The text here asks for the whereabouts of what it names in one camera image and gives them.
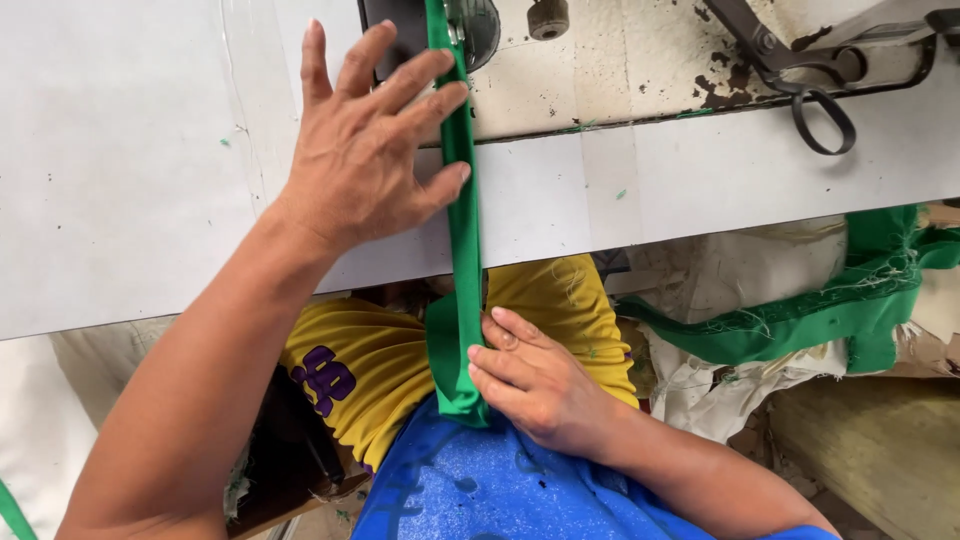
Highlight sewing machine presser foot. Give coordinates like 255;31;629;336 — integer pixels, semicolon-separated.
442;0;502;75

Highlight heap of white cloth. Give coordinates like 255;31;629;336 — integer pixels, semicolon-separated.
607;216;960;445

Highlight person's right hand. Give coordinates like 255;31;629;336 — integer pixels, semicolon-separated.
466;306;620;459

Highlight white fabric sack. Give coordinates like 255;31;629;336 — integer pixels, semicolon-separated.
0;315;177;540

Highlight beige woven sack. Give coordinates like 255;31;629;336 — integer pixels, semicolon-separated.
768;375;960;540

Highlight black needle plate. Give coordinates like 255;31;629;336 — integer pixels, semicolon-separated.
358;0;430;82

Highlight person's left hand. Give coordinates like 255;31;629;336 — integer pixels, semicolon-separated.
278;18;474;256

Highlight round metal knob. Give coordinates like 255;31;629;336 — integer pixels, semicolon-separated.
526;0;571;42

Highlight dark wooden stool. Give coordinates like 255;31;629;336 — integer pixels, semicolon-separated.
225;363;372;540

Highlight heap of green fabric scraps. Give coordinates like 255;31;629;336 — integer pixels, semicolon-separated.
615;204;960;376

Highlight black metal scissors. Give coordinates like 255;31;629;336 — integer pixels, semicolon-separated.
705;0;960;157

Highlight green fabric strip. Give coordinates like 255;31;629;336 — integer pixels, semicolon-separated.
423;0;492;430

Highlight worn white sewing machine bed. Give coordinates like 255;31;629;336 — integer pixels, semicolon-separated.
358;0;960;147

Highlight yellow shorts with purple print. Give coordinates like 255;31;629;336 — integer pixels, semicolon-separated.
279;253;640;475

